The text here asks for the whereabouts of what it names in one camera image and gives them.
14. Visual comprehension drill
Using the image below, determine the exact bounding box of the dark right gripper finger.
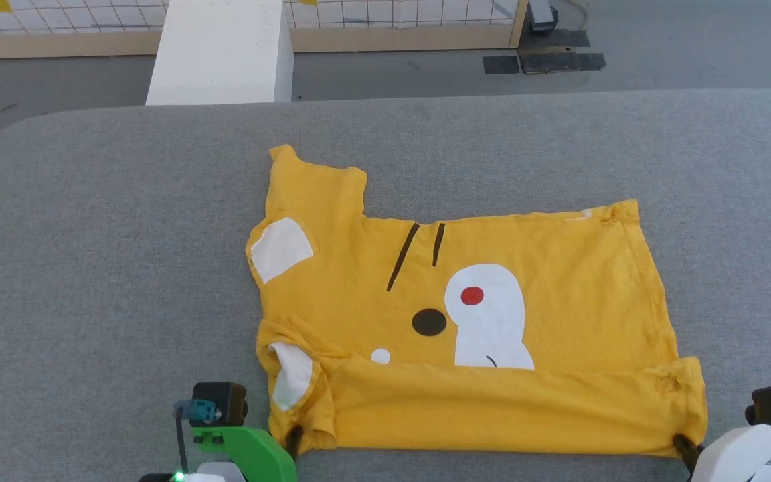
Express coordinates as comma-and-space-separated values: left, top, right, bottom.
673, 434, 701, 470

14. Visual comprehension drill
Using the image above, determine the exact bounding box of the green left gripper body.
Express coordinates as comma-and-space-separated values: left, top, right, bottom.
191, 425, 298, 482

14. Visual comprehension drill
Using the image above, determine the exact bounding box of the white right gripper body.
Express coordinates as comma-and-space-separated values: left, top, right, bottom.
689, 424, 771, 482

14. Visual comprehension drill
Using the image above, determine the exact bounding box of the yellow fox print t-shirt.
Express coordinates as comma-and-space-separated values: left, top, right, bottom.
246, 144, 709, 458

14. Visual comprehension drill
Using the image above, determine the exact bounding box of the white rectangular box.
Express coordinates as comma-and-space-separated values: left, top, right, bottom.
146, 0, 294, 106

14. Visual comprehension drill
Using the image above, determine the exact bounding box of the large black floor mat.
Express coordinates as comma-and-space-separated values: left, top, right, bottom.
518, 30, 606, 74

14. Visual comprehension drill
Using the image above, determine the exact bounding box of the small black floor mat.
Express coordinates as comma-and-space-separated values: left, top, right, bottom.
483, 55, 521, 75

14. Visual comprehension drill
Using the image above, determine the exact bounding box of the grey metal stand base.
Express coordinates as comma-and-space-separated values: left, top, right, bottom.
528, 0, 559, 33

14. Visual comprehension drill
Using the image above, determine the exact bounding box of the lemon print partition screen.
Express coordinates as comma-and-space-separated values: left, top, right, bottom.
0, 0, 530, 60

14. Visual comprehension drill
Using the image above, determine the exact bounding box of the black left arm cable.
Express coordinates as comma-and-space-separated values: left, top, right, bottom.
174, 400, 191, 473

